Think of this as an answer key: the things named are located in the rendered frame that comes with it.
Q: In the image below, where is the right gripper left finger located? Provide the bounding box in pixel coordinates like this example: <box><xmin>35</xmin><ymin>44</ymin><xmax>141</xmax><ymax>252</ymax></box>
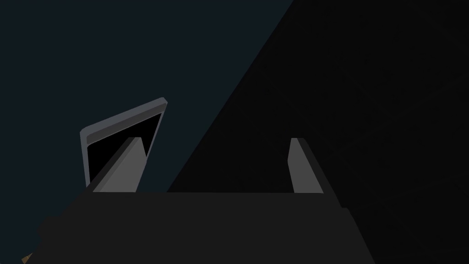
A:
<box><xmin>86</xmin><ymin>137</ymin><xmax>147</xmax><ymax>193</ymax></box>

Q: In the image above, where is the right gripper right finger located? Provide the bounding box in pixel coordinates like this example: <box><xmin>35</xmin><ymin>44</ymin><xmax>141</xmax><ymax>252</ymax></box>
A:
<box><xmin>287</xmin><ymin>137</ymin><xmax>332</xmax><ymax>194</ymax></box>

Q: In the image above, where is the grey framed black screen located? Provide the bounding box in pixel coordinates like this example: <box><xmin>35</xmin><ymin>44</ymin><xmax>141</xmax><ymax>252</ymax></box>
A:
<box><xmin>79</xmin><ymin>97</ymin><xmax>169</xmax><ymax>188</ymax></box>

